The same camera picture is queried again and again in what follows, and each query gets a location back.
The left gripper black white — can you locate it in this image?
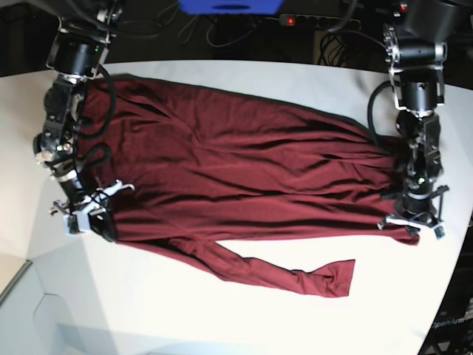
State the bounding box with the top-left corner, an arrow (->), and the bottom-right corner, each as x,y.
377,184 -> 449,237

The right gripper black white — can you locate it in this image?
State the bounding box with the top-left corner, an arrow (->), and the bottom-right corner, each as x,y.
49,172 -> 135,243

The dark red long-sleeve t-shirt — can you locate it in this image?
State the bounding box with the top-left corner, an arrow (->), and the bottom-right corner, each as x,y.
83,76 -> 419,297

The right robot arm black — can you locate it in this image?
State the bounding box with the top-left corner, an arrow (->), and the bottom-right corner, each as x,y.
33,1 -> 127,242

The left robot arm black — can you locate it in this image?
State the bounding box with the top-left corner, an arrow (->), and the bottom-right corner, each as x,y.
375,1 -> 472,239

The black OpenArm labelled case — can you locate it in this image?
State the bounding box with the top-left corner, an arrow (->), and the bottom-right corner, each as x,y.
419,224 -> 472,354

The blue box at table back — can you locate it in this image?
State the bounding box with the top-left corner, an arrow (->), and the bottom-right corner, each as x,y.
178,0 -> 283,15

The black power strip red light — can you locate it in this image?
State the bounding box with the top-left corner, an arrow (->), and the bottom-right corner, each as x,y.
278,14 -> 341,30

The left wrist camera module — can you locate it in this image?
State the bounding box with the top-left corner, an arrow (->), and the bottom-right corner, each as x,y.
433,223 -> 446,240

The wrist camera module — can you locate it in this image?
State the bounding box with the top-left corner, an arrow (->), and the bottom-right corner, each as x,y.
63,212 -> 91,237
433,223 -> 446,240

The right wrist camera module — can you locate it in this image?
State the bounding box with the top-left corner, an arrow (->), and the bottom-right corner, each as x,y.
63,212 -> 91,237

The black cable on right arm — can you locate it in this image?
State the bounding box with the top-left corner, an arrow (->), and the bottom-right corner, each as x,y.
75,66 -> 118,171

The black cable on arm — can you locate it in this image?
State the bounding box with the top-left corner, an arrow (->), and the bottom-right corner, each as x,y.
75,66 -> 118,171
365,80 -> 395,149

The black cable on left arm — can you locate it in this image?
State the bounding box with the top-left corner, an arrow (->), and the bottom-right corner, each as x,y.
365,80 -> 395,149

